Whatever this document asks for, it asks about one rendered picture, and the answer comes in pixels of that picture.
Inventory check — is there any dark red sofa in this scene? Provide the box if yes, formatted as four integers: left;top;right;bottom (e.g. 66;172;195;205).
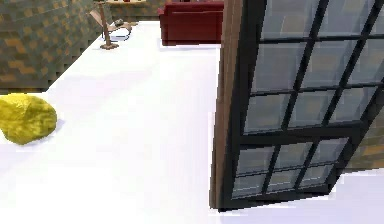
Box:
157;0;225;47

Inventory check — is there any black framed glass door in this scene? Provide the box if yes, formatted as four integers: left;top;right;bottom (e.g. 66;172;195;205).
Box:
209;0;384;213

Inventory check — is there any yellow round cushion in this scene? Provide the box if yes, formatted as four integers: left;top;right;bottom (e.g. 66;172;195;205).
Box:
0;92;58;146

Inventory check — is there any wooden wall shelf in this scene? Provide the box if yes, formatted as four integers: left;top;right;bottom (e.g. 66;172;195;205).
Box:
105;0;148;6

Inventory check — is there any brown wooden floor lamp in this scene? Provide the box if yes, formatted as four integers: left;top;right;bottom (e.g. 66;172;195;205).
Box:
93;0;120;51

